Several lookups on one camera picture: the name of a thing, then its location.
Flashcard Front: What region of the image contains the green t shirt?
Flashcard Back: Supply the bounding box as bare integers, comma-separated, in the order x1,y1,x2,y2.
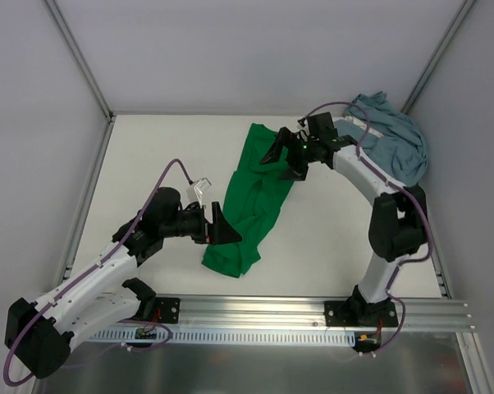
202,123,293,278

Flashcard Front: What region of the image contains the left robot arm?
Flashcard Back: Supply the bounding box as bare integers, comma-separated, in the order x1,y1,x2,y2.
3,187,242,387

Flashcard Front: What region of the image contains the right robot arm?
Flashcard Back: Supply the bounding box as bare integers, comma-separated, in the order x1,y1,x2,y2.
260,112,430,327

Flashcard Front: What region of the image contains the blue grey t shirt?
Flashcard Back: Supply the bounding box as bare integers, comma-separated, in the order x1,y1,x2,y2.
335,92,428,186

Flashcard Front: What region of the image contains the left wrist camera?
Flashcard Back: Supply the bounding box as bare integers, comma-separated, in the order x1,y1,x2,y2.
186,177,212,207

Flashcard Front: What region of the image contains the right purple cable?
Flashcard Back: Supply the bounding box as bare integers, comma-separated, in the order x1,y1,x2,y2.
298,100,432,358

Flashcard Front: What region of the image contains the purple cable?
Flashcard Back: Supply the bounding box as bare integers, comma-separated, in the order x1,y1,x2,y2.
2,158,193,387
298,100,432,358

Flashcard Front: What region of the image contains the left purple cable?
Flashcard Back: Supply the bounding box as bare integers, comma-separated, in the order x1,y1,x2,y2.
2,158,193,387

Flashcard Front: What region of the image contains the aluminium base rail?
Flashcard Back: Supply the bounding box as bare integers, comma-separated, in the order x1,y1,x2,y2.
177,295,476,332

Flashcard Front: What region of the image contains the white slotted cable duct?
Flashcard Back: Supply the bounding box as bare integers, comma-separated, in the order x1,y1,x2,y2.
89,326,355,347

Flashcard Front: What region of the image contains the right aluminium frame post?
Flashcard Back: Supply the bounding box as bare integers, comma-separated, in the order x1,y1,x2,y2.
401,0,478,114

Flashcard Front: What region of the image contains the aluminium frame post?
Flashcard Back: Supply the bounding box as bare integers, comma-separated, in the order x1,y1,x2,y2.
43,0,113,121
401,0,478,114

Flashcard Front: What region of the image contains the left aluminium frame post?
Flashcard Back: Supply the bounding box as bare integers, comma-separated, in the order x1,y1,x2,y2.
43,0,113,121

